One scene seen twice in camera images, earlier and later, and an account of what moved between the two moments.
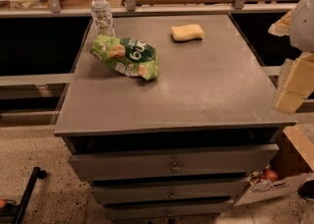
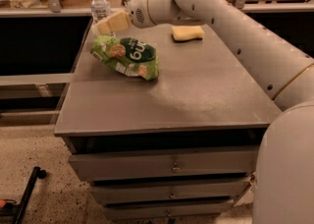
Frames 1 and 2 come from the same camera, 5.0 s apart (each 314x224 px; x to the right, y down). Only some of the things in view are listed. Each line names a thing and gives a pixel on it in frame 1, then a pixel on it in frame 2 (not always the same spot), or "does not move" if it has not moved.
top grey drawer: [223, 161] does not move
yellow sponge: [183, 33] does not move
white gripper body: [303, 27] → [137, 11]
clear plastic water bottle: [101, 13] does not move
